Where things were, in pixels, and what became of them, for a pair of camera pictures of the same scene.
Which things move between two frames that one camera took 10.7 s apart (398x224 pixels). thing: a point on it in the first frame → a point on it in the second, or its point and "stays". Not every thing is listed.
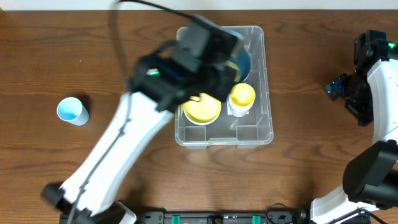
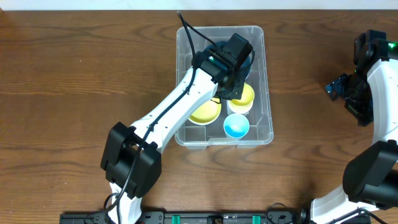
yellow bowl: (203, 109) stays
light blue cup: (71, 109) → (236, 126)
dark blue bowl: (242, 60) stays
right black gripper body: (344, 88) stays
